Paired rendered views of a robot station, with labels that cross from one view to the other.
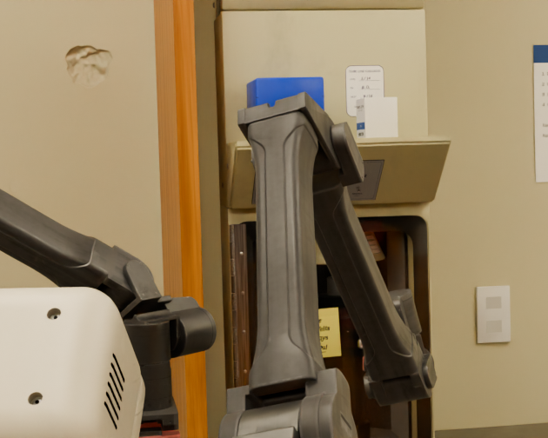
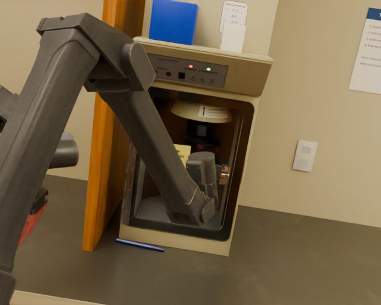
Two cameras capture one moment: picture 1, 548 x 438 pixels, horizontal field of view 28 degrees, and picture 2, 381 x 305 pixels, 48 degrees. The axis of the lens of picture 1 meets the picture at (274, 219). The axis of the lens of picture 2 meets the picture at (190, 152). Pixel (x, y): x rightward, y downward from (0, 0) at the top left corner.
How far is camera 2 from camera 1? 0.67 m
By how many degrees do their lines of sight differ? 16
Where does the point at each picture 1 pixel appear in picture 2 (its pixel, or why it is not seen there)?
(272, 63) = not seen: outside the picture
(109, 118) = not seen: hidden behind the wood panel
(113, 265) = (7, 106)
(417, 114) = (263, 39)
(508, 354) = (308, 178)
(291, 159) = (52, 68)
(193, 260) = (101, 104)
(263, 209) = (17, 106)
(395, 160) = (235, 67)
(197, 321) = (64, 150)
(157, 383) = not seen: hidden behind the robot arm
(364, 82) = (233, 12)
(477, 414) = (283, 204)
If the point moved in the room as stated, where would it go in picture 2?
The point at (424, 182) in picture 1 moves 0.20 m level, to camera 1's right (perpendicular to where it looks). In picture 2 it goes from (254, 84) to (338, 99)
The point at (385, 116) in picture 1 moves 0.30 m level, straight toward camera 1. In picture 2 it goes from (236, 38) to (198, 34)
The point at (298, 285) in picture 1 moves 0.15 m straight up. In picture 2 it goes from (3, 183) to (6, 37)
